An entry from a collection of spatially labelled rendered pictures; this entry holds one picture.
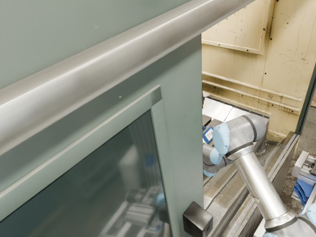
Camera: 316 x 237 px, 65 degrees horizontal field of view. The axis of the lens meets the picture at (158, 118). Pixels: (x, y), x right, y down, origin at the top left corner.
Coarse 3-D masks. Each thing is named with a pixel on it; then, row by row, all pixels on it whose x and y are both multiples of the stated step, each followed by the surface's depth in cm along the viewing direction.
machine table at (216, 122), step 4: (204, 116) 194; (208, 116) 193; (204, 120) 190; (208, 120) 189; (212, 120) 189; (216, 120) 188; (204, 124) 186; (208, 124) 186; (212, 124) 185; (216, 124) 185; (212, 140) 172; (208, 144) 169; (212, 144) 169
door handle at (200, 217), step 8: (192, 208) 61; (200, 208) 61; (184, 216) 59; (192, 216) 59; (200, 216) 59; (208, 216) 59; (184, 224) 62; (192, 224) 59; (200, 224) 58; (208, 224) 59; (192, 232) 61; (200, 232) 58; (208, 232) 61
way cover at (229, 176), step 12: (228, 168) 173; (204, 180) 163; (216, 180) 165; (228, 180) 164; (240, 180) 166; (204, 192) 156; (216, 192) 156; (228, 192) 158; (240, 192) 157; (204, 204) 151; (216, 204) 150; (228, 204) 150; (216, 216) 145; (216, 228) 142
